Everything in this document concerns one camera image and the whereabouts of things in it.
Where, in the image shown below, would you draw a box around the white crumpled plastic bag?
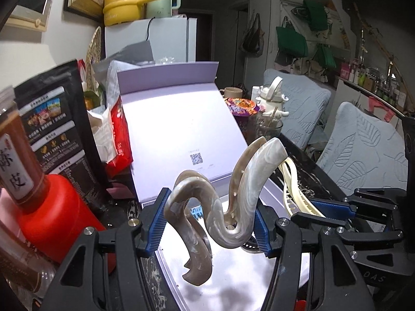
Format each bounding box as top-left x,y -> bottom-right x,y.
87,61 -> 130,163

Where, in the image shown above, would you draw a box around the red snack bag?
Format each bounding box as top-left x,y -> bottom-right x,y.
105,102 -> 133,179

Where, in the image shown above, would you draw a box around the red canister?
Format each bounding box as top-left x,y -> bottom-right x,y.
18,174 -> 117,274

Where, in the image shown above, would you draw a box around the row of bottles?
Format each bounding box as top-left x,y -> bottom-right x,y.
339,58 -> 407,104

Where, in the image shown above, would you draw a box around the glass cup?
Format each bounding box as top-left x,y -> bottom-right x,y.
256,110 -> 284,140

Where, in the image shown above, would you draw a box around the clear jar brown contents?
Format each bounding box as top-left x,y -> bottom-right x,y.
0,197 -> 59,302

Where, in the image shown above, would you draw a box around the leaf pattern covered chair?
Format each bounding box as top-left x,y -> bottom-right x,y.
316,101 -> 409,198
262,69 -> 332,151

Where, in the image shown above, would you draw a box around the black snack pouch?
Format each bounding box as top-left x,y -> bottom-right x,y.
13,59 -> 112,208

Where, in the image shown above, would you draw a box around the lavender gift box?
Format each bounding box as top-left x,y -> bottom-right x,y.
117,61 -> 315,311

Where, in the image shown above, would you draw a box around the pink cloth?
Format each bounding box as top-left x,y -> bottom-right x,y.
368,95 -> 394,120

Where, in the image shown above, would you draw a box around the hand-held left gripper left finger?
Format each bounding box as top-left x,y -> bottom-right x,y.
40,187 -> 173,311

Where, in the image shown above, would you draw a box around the white character kettle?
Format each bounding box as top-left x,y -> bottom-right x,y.
251,76 -> 290,120

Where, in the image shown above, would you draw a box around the labelled brown jar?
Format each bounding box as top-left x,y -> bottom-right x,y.
0,86 -> 51,214

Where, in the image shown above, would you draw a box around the cream hair claw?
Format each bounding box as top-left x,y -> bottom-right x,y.
278,157 -> 325,219

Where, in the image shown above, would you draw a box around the bamboo pole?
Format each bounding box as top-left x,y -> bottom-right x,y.
353,3 -> 407,81

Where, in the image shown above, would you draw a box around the green tote bag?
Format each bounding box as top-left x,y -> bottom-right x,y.
303,0 -> 333,31
313,44 -> 338,68
275,16 -> 308,59

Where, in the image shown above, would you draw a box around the pale green electric kettle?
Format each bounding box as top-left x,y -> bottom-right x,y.
146,0 -> 181,19

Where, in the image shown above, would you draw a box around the yellow cooking pot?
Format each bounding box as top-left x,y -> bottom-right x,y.
103,0 -> 169,26

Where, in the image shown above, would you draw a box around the purple instant noodle cup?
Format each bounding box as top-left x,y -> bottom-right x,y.
225,97 -> 260,117

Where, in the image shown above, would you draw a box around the white fridge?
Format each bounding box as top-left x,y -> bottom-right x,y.
104,16 -> 198,63

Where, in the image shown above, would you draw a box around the beige mug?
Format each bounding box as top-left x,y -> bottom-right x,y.
220,87 -> 244,99

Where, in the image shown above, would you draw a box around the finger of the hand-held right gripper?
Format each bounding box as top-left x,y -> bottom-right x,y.
290,213 -> 406,256
305,187 -> 407,221

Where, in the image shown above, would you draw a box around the pearl wavy hair claw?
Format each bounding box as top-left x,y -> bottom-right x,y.
164,137 -> 288,287

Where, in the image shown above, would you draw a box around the woven round tray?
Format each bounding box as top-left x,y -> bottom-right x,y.
85,26 -> 106,72

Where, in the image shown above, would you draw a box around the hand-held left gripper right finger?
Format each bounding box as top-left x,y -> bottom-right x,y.
254,205 -> 373,311

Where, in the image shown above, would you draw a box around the dark hanging bag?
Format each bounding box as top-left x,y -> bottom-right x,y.
240,13 -> 265,58

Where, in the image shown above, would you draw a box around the cream wall intercom panel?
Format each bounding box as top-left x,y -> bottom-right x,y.
5,0 -> 55,33

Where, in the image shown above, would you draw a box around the small pink box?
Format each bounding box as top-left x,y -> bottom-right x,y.
107,183 -> 138,199

